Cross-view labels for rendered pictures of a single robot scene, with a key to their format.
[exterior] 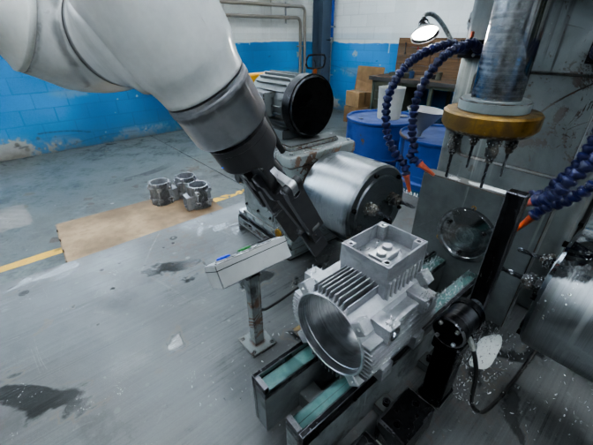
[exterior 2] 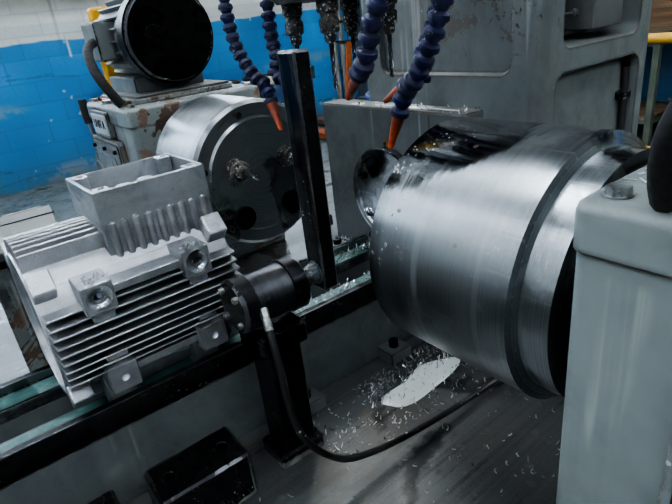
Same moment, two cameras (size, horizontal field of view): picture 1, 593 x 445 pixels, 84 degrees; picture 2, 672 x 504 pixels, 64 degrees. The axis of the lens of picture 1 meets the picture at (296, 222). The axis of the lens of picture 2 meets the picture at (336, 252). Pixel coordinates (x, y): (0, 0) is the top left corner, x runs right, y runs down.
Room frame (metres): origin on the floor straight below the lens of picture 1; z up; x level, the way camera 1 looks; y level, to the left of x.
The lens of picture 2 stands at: (-0.07, -0.42, 1.28)
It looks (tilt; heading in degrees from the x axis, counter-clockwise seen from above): 24 degrees down; 5
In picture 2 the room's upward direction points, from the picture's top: 7 degrees counter-clockwise
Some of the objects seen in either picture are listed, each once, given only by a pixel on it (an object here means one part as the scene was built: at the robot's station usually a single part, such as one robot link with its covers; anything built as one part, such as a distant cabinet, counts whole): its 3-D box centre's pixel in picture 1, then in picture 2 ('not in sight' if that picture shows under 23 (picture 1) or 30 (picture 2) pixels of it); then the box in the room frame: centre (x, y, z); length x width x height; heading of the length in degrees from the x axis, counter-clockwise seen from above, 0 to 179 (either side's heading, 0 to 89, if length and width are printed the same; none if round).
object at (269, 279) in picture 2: (506, 322); (415, 314); (0.51, -0.45, 0.92); 0.45 x 0.13 x 0.24; 130
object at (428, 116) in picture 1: (423, 126); not in sight; (2.21, -0.85, 0.93); 0.25 x 0.24 x 0.25; 131
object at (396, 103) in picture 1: (388, 102); not in sight; (2.81, -0.76, 0.99); 0.24 x 0.22 x 0.24; 41
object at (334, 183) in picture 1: (340, 192); (224, 162); (0.93, -0.14, 1.04); 0.37 x 0.25 x 0.25; 40
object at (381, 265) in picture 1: (382, 258); (142, 202); (0.49, -0.16, 1.11); 0.12 x 0.11 x 0.07; 131
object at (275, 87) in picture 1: (276, 138); (143, 97); (1.13, 0.07, 1.16); 0.33 x 0.26 x 0.42; 40
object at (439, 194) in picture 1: (471, 240); (415, 208); (0.76, -0.48, 0.97); 0.30 x 0.11 x 0.34; 40
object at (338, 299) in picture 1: (363, 306); (129, 289); (0.46, -0.13, 1.01); 0.20 x 0.19 x 0.19; 131
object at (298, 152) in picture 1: (291, 184); (181, 170); (1.12, 0.02, 0.99); 0.35 x 0.31 x 0.37; 40
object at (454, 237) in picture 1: (464, 236); (384, 194); (0.72, -0.43, 1.01); 0.15 x 0.02 x 0.15; 40
